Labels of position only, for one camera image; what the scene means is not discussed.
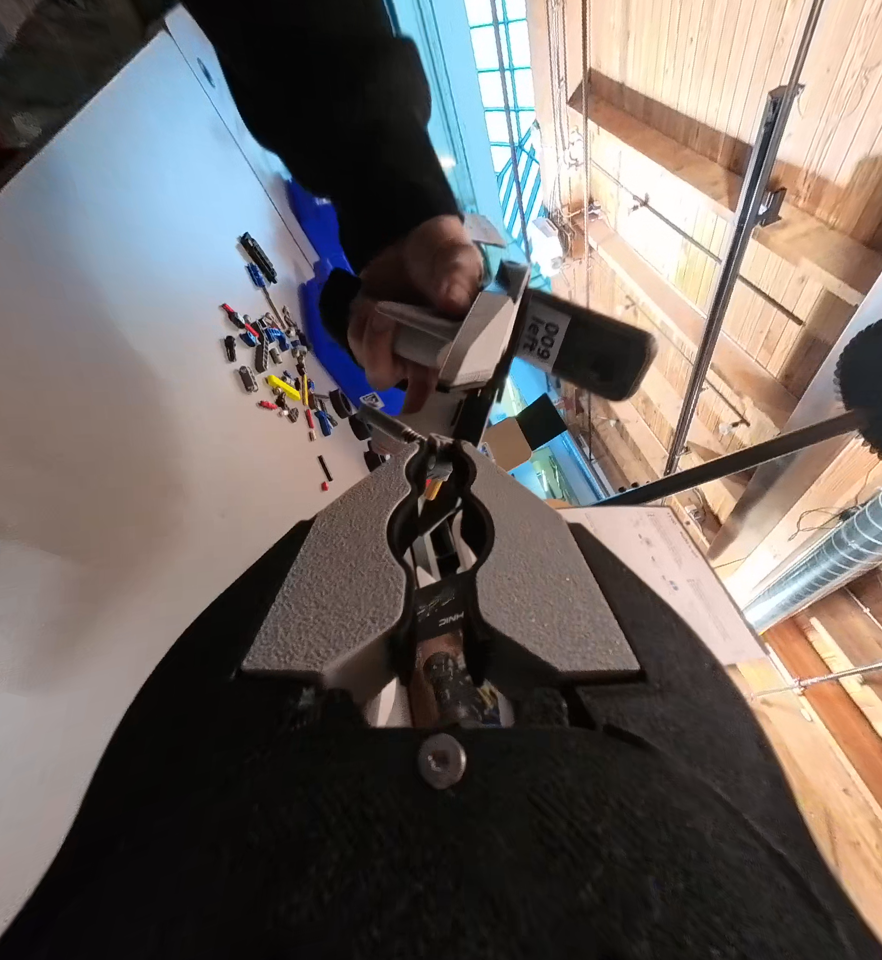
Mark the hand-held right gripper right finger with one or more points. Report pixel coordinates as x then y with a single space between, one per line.
553 600

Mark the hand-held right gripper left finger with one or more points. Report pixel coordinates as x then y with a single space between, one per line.
328 592

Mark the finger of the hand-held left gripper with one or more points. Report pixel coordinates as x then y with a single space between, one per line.
441 405
489 337

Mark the grey toy shock absorber assembly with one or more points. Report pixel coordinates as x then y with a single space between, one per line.
441 469

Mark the person's left forearm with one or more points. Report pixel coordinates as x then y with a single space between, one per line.
336 112

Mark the toy set box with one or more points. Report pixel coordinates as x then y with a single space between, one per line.
441 607

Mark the person's left hand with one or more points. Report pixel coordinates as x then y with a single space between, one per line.
426 270

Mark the beige and black panel stand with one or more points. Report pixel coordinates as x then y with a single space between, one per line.
516 442

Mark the black toy tyre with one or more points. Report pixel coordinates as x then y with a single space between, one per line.
341 405
360 427
373 459

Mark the blue bin with square tag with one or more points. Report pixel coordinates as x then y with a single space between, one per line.
312 322

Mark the pile of loose toy bricks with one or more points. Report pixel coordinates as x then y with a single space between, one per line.
283 386

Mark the plain blue bin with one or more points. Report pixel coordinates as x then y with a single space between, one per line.
313 217

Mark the silver ventilation duct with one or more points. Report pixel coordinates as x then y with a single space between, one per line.
845 540

